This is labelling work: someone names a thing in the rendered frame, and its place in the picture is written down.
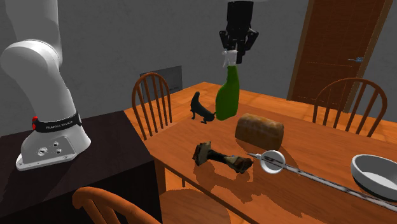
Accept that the dark robot stand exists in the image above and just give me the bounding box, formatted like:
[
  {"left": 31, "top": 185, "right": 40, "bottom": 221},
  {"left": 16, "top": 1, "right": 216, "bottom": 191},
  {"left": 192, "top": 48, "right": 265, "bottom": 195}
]
[{"left": 0, "top": 109, "right": 164, "bottom": 224}]

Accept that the brown bread loaf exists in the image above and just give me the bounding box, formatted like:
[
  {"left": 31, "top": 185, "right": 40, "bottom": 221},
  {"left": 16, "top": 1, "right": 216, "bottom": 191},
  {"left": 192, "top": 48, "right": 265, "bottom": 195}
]
[{"left": 234, "top": 113, "right": 285, "bottom": 151}]

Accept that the brown wooden door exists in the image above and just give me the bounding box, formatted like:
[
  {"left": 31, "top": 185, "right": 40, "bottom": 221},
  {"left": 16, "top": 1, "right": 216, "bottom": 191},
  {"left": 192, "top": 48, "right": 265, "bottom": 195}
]
[{"left": 286, "top": 0, "right": 395, "bottom": 113}]

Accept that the brown mottled bone-shaped object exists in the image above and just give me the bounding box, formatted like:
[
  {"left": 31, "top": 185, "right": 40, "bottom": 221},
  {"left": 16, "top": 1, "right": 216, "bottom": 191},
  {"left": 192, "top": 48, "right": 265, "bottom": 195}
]
[{"left": 192, "top": 141, "right": 254, "bottom": 174}]

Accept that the white bowl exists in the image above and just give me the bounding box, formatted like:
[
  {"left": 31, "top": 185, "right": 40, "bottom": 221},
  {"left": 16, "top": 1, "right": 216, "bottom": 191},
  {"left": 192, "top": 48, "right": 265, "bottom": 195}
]
[{"left": 350, "top": 153, "right": 397, "bottom": 203}]

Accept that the wooden dining table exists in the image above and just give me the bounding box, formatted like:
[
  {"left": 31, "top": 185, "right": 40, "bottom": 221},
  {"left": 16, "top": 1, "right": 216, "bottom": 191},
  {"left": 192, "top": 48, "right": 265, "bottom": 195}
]
[{"left": 123, "top": 81, "right": 397, "bottom": 224}]

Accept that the wooden spindle-back chair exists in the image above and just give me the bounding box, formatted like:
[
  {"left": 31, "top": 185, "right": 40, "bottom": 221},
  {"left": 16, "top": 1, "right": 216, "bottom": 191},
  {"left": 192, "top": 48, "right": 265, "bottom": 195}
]
[
  {"left": 312, "top": 77, "right": 389, "bottom": 138},
  {"left": 71, "top": 186, "right": 232, "bottom": 224},
  {"left": 131, "top": 71, "right": 174, "bottom": 141}
]

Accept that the long grey metal rod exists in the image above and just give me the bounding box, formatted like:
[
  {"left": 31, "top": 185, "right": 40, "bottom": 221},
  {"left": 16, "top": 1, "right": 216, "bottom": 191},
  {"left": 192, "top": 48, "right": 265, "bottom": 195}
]
[{"left": 246, "top": 152, "right": 397, "bottom": 214}]

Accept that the green spray bottle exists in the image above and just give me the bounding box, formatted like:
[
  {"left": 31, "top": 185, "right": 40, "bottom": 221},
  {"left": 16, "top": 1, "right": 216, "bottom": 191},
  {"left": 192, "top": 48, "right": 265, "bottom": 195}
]
[{"left": 215, "top": 49, "right": 241, "bottom": 122}]

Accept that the small white round cup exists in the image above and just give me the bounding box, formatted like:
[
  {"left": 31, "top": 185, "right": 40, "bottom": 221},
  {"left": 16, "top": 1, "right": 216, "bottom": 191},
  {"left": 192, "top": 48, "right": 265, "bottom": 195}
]
[{"left": 258, "top": 150, "right": 286, "bottom": 175}]

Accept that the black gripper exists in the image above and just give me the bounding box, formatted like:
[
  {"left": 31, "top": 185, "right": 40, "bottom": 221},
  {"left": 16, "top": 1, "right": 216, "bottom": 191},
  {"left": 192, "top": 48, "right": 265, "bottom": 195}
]
[{"left": 219, "top": 1, "right": 260, "bottom": 65}]

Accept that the grey wall panel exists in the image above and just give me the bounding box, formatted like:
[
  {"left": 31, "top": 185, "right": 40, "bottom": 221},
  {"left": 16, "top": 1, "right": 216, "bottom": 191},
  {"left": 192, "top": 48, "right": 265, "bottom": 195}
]
[{"left": 139, "top": 65, "right": 183, "bottom": 97}]

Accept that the black dog figure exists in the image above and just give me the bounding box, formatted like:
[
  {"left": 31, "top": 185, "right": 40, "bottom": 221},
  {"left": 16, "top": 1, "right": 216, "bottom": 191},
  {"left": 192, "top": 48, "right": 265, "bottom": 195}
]
[{"left": 190, "top": 91, "right": 217, "bottom": 125}]

